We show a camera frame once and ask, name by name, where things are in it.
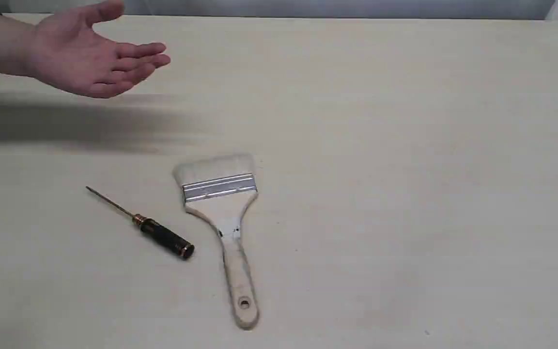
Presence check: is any open bare human hand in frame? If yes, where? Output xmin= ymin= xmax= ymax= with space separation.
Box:
xmin=22 ymin=0 xmax=171 ymax=99

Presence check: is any black handled screwdriver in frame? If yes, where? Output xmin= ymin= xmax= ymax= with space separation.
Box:
xmin=85 ymin=186 xmax=195 ymax=261

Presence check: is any wooden paint brush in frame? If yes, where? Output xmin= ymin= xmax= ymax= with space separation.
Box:
xmin=172 ymin=153 xmax=260 ymax=331

